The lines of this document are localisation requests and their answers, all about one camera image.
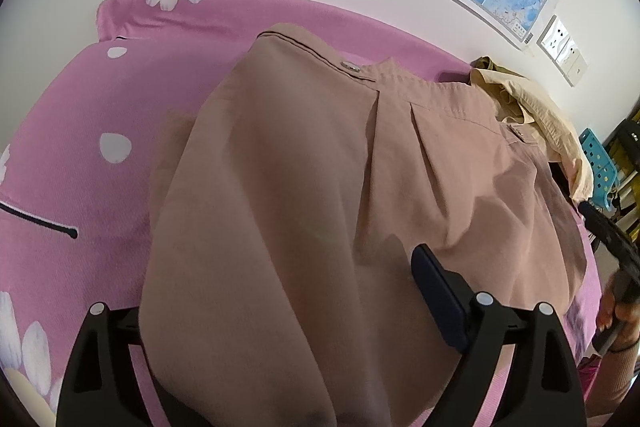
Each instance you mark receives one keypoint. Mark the white wall socket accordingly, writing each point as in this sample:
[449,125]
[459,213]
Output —
[565,49]
[551,31]

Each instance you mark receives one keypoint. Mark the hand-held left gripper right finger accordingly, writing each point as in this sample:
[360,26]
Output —
[437,297]

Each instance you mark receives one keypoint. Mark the person's right hand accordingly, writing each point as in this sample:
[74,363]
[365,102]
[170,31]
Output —
[607,307]

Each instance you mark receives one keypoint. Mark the pink-beige zip jacket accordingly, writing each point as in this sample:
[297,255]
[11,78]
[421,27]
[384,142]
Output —
[300,182]

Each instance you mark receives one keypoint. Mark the pink floral bed sheet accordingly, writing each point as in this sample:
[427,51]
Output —
[75,107]

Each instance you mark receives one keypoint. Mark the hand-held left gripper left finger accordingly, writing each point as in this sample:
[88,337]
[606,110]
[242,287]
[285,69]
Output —
[95,357]

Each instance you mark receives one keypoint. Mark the white wall switch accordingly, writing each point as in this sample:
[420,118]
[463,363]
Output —
[576,69]

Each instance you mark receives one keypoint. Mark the cream yellow garment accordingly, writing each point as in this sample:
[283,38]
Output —
[550,117]

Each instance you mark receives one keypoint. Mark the person's right forearm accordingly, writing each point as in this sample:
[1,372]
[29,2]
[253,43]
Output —
[617,372]

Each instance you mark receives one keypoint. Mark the blue perforated plastic rack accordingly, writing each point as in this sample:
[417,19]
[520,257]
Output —
[597,162]

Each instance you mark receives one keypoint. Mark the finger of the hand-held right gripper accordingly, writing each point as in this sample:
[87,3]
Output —
[607,232]

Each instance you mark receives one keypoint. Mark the black and yellow shelf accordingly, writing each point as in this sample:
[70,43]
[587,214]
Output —
[625,157]

